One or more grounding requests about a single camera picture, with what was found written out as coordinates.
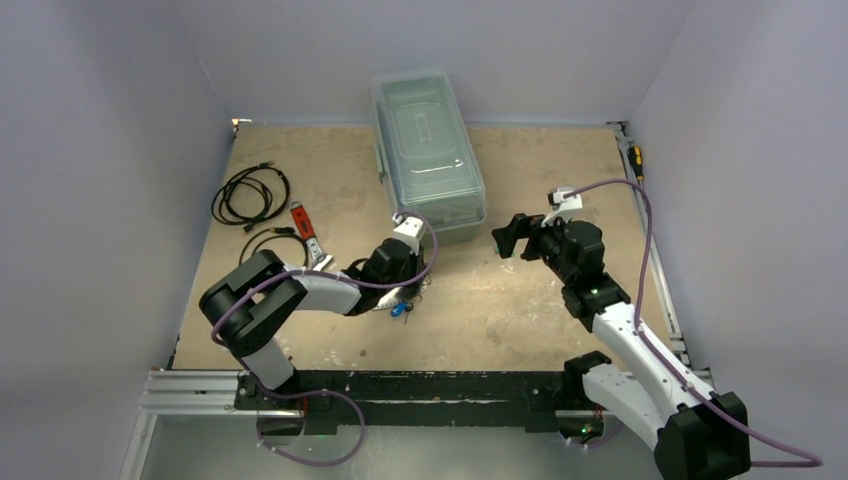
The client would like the metal key organizer plate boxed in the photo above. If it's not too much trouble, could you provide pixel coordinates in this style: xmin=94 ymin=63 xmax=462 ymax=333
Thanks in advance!
xmin=373 ymin=275 xmax=431 ymax=311

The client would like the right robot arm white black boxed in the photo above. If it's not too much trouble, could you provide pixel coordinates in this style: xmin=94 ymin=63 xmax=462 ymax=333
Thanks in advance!
xmin=492 ymin=213 xmax=752 ymax=479

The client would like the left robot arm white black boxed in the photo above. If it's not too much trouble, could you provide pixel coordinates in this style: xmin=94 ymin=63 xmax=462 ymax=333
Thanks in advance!
xmin=199 ymin=239 xmax=425 ymax=409

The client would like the blue capped key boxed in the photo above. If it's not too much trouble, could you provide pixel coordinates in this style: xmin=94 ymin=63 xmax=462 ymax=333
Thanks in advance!
xmin=390 ymin=302 xmax=413 ymax=324

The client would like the clear plastic storage box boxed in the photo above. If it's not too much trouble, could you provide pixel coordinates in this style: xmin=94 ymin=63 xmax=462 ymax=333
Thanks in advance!
xmin=372 ymin=68 xmax=487 ymax=245

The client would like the yellow black screwdriver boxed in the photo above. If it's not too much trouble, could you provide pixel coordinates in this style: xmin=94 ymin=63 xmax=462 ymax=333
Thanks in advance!
xmin=627 ymin=145 xmax=644 ymax=183

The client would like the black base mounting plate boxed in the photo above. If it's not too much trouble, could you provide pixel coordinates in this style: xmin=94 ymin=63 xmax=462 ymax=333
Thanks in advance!
xmin=234 ymin=370 xmax=616 ymax=443

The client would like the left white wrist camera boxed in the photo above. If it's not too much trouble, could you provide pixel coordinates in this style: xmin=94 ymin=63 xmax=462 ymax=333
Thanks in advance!
xmin=391 ymin=213 xmax=425 ymax=255

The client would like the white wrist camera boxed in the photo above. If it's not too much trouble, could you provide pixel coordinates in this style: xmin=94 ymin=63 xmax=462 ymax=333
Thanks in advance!
xmin=542 ymin=187 xmax=583 ymax=227
xmin=391 ymin=213 xmax=425 ymax=255

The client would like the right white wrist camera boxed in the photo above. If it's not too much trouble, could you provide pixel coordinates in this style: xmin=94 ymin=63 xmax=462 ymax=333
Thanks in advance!
xmin=542 ymin=187 xmax=583 ymax=227

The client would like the black usb cable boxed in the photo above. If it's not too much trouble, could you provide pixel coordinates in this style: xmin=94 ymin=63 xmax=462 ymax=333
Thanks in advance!
xmin=238 ymin=227 xmax=310 ymax=270

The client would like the coiled black cable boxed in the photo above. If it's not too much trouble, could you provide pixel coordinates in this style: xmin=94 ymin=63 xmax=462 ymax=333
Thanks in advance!
xmin=211 ymin=162 xmax=291 ymax=228

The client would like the aluminium frame rail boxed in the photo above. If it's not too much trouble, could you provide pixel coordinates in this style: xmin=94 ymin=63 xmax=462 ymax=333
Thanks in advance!
xmin=118 ymin=370 xmax=307 ymax=479

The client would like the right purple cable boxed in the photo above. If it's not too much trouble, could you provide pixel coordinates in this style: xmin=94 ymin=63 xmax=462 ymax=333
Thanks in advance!
xmin=563 ymin=178 xmax=824 ymax=469

